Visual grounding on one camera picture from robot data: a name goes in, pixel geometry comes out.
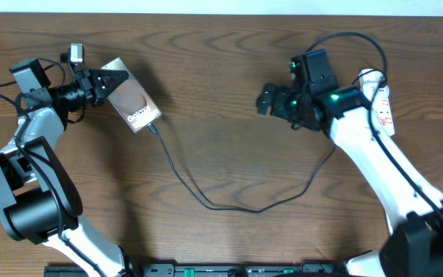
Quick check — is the black charging cable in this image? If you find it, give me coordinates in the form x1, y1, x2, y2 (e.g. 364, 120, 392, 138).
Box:
147, 68, 389, 214

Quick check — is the white USB charger adapter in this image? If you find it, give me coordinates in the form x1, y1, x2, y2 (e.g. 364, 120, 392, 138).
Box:
358, 68, 385, 94

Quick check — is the white power strip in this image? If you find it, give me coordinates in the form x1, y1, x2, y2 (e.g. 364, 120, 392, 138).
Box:
373, 85, 395, 137

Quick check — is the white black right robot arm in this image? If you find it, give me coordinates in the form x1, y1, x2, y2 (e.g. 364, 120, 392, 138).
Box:
256, 49, 443, 276

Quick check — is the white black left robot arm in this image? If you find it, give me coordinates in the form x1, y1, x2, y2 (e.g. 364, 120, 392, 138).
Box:
0, 55, 138, 276

